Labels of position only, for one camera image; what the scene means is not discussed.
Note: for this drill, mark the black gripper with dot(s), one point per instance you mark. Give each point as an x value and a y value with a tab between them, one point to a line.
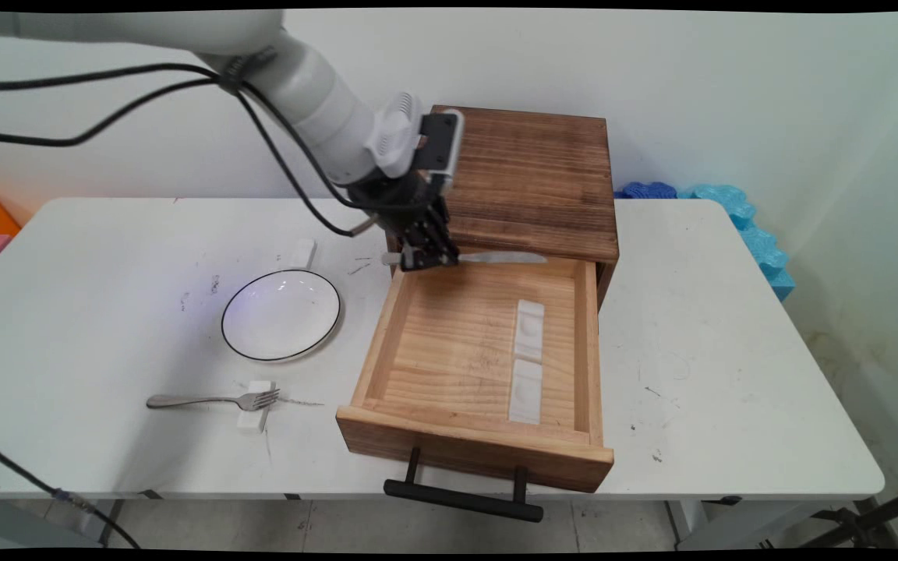
398	201

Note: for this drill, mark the silver table knife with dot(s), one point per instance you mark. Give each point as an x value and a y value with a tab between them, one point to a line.
503	257

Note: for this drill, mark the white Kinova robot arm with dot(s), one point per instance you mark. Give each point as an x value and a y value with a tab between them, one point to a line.
293	86

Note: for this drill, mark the light wooden drawer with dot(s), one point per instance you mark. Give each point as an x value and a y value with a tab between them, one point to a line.
457	351

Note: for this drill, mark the dark wooden cabinet shell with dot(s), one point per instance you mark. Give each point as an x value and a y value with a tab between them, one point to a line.
535	175

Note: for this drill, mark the white cutlery rest block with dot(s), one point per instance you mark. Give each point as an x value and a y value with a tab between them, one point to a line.
303	253
250	421

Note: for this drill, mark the white plate with black rim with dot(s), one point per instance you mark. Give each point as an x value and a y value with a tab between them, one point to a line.
281	315

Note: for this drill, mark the white dimpled cutlery rest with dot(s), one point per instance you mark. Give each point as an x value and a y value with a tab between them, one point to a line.
526	393

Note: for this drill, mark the silver fork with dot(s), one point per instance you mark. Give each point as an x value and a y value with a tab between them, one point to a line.
215	400

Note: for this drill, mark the light blue foam piece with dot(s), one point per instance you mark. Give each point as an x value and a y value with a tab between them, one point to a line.
761	245

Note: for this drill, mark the grey table leg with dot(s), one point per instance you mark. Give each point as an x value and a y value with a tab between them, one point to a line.
691	520
102	518

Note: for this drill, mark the black stand legs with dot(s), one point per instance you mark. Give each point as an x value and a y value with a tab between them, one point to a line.
874	510

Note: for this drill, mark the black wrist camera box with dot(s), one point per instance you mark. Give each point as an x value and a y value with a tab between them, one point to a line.
440	148

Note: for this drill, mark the white round vented mount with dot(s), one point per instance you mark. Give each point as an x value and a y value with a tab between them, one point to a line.
393	136

